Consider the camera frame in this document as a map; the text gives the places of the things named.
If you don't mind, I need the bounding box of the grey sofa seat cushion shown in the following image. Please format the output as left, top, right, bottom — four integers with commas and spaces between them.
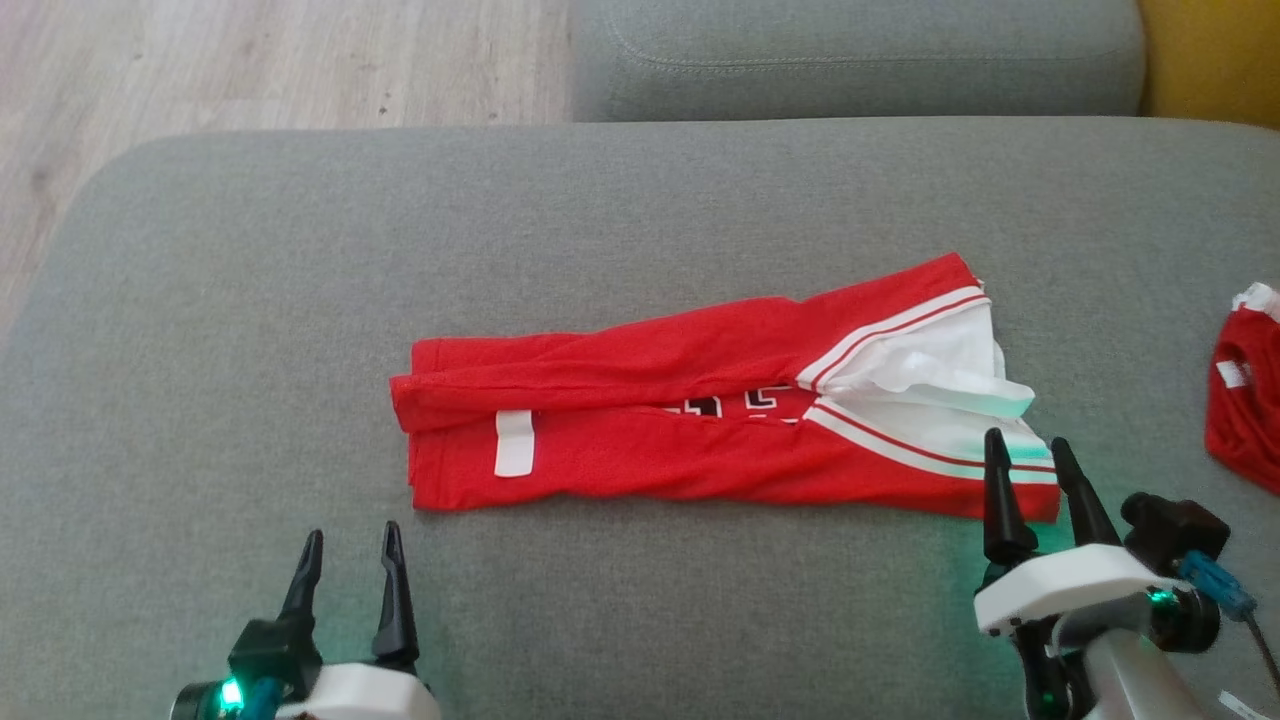
0, 115, 1280, 720

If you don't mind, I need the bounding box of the red white striped numbered jersey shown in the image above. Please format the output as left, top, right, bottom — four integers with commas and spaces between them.
388, 252, 1061, 524

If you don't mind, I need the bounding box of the red shirt with white label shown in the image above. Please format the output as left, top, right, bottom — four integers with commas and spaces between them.
1205, 282, 1280, 498

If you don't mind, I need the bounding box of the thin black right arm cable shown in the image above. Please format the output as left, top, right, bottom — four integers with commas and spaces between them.
1243, 608, 1280, 701

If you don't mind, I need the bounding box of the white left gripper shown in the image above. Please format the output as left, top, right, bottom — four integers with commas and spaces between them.
276, 520, 442, 720

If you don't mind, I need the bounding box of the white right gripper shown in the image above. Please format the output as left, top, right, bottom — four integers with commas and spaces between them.
974, 427, 1193, 720

